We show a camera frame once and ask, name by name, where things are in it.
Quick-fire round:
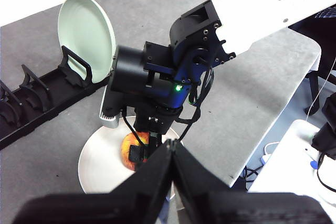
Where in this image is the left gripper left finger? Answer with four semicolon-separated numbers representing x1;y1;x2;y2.
12;140;174;224

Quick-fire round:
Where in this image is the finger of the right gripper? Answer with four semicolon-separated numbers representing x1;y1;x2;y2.
149;132;162;157
128;144;148;165

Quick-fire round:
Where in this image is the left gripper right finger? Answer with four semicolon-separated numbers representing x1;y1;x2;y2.
172;139;334;224

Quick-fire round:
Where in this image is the red apple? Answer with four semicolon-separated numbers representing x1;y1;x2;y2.
120;132;151;171

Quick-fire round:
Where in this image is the pale yellow plate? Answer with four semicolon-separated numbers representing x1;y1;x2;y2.
78;115;184;201

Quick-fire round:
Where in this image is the black plate rack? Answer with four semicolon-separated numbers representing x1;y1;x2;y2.
0;45;110;151

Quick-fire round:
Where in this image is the green plate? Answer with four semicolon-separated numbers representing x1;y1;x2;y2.
57;0;117;84

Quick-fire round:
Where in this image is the black table leg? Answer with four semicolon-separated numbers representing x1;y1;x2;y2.
305;71;324;116

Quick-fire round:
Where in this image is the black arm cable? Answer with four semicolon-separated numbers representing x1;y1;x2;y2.
174;65;215;141

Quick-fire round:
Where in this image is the black floor cable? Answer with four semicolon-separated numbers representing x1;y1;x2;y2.
243;166;266;183

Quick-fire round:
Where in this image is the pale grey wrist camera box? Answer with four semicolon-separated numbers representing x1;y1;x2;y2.
99;84;124;130

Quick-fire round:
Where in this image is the black platform cable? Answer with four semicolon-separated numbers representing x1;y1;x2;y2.
316;153;336;193

